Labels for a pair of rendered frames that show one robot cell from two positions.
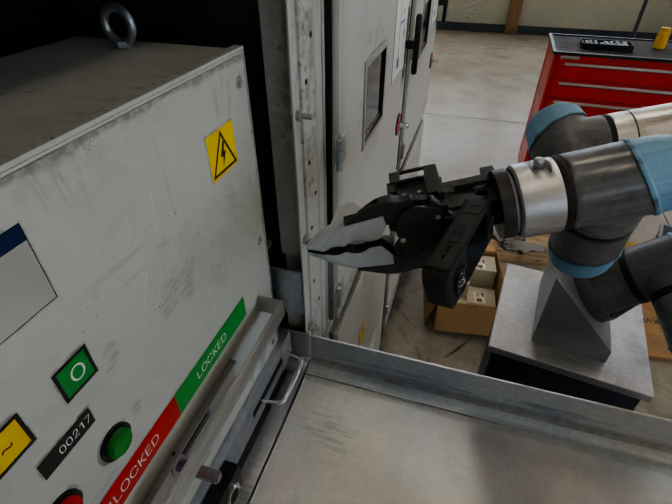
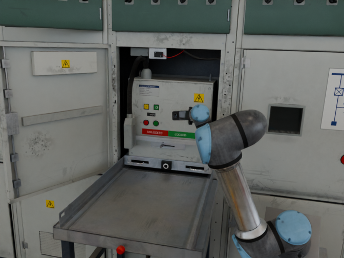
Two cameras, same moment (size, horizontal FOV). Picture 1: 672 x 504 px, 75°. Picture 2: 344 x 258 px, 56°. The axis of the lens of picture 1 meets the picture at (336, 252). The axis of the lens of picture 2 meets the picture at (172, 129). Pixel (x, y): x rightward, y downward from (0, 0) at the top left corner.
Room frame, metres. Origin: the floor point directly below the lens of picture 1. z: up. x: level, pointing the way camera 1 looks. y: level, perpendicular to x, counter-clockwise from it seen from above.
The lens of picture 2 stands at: (0.15, -1.64, 1.58)
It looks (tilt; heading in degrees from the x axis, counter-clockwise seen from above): 15 degrees down; 85
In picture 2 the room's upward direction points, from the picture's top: 2 degrees clockwise
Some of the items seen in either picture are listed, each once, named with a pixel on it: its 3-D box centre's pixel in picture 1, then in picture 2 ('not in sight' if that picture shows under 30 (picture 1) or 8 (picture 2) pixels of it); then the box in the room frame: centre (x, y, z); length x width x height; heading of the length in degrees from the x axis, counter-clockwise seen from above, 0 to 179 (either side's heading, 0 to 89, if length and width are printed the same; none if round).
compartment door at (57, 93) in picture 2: not in sight; (62, 116); (-0.29, 0.03, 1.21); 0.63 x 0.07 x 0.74; 46
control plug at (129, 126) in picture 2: not in sight; (130, 132); (0.05, 0.16, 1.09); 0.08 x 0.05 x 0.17; 73
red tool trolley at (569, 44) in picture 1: (592, 120); not in sight; (2.59, -1.56, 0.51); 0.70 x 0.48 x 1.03; 72
